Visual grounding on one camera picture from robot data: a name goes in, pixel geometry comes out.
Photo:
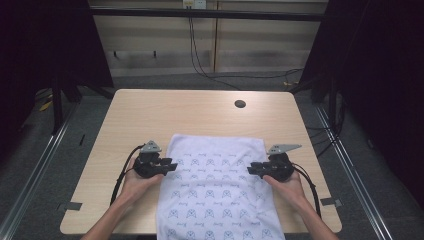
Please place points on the black stand leg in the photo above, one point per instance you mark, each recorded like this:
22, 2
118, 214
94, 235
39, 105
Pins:
57, 106

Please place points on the small black floor object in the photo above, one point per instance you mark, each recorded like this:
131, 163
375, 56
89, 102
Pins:
82, 140

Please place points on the person's right hand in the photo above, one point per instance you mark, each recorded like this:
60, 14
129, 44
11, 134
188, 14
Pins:
290, 191

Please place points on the grey tape strip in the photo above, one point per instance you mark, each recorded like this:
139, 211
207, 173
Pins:
70, 206
331, 201

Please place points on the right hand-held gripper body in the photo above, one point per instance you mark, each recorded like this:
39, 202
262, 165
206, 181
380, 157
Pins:
280, 168

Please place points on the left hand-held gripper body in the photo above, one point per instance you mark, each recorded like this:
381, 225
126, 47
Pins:
148, 166

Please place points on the yellow floor object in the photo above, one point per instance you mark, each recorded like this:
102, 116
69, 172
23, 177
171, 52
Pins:
45, 106

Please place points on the black curtain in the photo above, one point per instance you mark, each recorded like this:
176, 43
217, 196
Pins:
43, 50
383, 83

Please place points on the white wall socket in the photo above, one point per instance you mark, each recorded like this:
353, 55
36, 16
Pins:
195, 3

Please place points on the dark round table grommet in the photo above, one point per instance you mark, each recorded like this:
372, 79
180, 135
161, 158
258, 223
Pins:
240, 104

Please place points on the white patterned towel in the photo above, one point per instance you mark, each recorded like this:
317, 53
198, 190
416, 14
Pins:
216, 186

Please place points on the black horizontal bar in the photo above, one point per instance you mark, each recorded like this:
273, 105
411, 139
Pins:
200, 14

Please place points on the person's left hand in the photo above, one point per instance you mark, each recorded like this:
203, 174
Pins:
136, 186

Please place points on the metal floor rail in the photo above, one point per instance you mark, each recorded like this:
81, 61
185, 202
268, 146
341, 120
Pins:
353, 173
36, 166

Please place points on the black wall hook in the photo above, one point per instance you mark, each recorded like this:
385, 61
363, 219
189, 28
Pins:
155, 54
115, 54

